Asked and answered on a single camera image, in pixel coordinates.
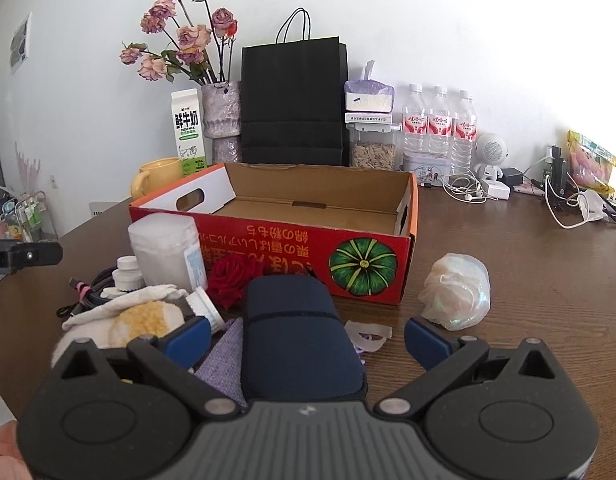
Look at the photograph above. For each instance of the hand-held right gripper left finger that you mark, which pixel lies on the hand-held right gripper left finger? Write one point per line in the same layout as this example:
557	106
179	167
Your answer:
188	341

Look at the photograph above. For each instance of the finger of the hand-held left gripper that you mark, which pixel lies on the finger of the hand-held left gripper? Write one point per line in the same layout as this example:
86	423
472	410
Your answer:
38	254

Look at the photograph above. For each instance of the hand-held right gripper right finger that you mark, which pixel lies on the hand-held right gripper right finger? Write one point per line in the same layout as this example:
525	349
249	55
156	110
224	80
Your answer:
427	346

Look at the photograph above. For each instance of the purple cloth pouch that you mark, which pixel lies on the purple cloth pouch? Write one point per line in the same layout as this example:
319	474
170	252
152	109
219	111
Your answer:
222	360

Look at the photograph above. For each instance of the yellow white plush toy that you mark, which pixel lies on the yellow white plush toy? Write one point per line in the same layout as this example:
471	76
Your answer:
138	321

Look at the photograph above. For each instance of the iridescent plastic bag ball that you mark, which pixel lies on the iridescent plastic bag ball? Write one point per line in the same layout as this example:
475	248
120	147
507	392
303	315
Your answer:
455	292

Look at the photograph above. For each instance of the cream cloth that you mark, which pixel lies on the cream cloth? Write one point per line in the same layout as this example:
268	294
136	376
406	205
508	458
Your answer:
133	296

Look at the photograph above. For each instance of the red artificial rose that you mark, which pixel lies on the red artificial rose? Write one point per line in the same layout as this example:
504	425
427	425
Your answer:
233	280

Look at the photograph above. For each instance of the navy blue pouch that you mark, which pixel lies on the navy blue pouch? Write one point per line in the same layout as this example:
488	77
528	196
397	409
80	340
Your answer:
298	340

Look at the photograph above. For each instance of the red cardboard box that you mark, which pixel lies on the red cardboard box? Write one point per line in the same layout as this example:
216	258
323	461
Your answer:
288	255

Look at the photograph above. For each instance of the clear acrylic organiser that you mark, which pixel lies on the clear acrylic organiser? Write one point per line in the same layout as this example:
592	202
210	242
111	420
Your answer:
30	217

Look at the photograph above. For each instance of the torn white wrapper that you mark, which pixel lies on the torn white wrapper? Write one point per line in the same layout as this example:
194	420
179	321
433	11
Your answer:
368	336

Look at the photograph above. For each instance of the small white bottle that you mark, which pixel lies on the small white bottle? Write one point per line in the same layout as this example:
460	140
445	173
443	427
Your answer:
128	272

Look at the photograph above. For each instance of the yellow mug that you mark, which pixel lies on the yellow mug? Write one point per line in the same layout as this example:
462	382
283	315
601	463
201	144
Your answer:
160	175

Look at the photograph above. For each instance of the white earphones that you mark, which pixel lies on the white earphones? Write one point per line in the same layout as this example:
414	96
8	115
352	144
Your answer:
463	191

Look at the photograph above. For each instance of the white charger block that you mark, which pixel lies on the white charger block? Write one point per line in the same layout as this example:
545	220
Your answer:
495	189

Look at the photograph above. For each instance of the printed tin box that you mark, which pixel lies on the printed tin box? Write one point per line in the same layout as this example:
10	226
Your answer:
428	170

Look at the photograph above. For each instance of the black power adapter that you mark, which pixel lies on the black power adapter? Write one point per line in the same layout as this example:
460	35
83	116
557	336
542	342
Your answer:
513	176

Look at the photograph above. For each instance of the person's pink clothing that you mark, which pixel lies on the person's pink clothing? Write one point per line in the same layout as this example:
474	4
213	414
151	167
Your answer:
3	452

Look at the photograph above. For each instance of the white green milk carton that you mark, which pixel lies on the white green milk carton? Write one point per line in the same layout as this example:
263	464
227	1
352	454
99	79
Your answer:
188	130

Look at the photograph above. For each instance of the clear seed container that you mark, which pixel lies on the clear seed container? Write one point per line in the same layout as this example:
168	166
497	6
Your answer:
372	152

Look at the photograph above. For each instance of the white robot speaker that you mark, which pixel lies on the white robot speaker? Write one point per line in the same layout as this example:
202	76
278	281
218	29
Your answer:
490	150

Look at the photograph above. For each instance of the small green bottle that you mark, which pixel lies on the small green bottle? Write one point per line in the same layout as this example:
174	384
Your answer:
548	170

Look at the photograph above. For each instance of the crumpled white plastic bag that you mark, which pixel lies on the crumpled white plastic bag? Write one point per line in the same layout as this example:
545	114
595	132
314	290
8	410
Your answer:
592	205

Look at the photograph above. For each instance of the clear water bottle red label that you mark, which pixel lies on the clear water bottle red label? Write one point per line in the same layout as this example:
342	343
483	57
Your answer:
439	125
414	125
464	130

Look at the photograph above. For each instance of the black charging device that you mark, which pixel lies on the black charging device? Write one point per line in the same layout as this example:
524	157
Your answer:
559	167

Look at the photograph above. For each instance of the purple mottled vase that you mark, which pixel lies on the purple mottled vase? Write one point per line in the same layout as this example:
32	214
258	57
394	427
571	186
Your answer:
220	110

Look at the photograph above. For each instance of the yellow pink snack packet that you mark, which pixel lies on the yellow pink snack packet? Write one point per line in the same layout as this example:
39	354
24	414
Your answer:
590	162

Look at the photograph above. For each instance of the purple tissue pack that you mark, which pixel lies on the purple tissue pack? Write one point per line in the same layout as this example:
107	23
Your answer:
368	101

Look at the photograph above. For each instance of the dried pink rose bouquet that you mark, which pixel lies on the dried pink rose bouquet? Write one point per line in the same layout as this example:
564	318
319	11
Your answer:
193	37

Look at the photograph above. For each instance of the black paper bag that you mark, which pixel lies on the black paper bag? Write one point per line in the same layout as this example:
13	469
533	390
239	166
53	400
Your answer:
293	95

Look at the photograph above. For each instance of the wall paper notice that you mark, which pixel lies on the wall paper notice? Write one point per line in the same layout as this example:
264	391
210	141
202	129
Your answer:
20	42

